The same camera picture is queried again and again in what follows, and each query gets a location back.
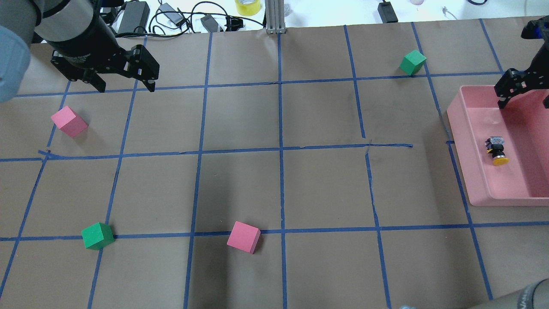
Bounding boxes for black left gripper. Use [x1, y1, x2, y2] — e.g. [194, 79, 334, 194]
[51, 38, 160, 93]

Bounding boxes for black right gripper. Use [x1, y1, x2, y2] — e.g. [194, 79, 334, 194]
[494, 16, 549, 109]

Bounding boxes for yellow push button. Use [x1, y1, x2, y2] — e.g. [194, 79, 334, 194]
[485, 136, 509, 166]

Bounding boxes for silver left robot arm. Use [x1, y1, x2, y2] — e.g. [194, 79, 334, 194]
[0, 0, 160, 102]

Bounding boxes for green cube near left arm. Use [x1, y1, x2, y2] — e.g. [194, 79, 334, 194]
[81, 222, 115, 250]

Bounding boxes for pink plastic bin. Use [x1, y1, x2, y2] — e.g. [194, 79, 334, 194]
[447, 85, 549, 207]

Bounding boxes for black power adapter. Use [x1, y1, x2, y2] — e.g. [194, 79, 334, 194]
[117, 0, 150, 34]

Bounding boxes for pink cube far left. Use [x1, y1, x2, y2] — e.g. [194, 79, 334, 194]
[50, 106, 88, 138]

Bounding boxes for pink cube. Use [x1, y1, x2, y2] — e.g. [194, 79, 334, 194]
[50, 106, 88, 138]
[226, 221, 261, 254]

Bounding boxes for green cube near bin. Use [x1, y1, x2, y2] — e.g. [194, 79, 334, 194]
[399, 49, 427, 76]

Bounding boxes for yellow tape roll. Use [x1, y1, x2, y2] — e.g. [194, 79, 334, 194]
[235, 0, 262, 16]

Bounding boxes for black power brick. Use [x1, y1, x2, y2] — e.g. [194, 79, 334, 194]
[377, 0, 398, 24]

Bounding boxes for pink cube near centre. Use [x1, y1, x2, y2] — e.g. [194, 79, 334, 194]
[226, 221, 261, 254]

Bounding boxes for aluminium frame post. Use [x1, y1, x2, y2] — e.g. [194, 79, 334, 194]
[264, 0, 287, 34]

